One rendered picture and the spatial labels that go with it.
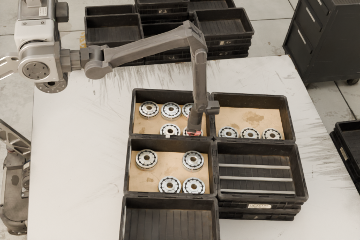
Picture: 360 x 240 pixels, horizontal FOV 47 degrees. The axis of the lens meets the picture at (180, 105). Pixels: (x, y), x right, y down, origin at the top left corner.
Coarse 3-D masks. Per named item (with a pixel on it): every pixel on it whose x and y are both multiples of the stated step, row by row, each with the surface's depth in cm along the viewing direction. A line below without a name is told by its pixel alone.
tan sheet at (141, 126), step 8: (136, 104) 219; (160, 104) 220; (136, 112) 216; (160, 112) 217; (136, 120) 213; (144, 120) 213; (152, 120) 213; (160, 120) 214; (176, 120) 215; (184, 120) 215; (136, 128) 209; (144, 128) 210; (152, 128) 210; (160, 128) 210
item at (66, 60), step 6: (60, 48) 148; (60, 54) 145; (66, 54) 146; (72, 54) 147; (78, 54) 147; (60, 60) 144; (66, 60) 145; (72, 60) 146; (78, 60) 147; (60, 66) 145; (66, 66) 146; (72, 66) 147; (78, 66) 148; (60, 72) 147; (60, 78) 149
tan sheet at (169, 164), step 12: (132, 156) 198; (168, 156) 200; (180, 156) 200; (204, 156) 202; (132, 168) 194; (156, 168) 195; (168, 168) 196; (180, 168) 196; (204, 168) 197; (132, 180) 190; (144, 180) 191; (156, 180) 191; (180, 180) 192; (204, 180) 193
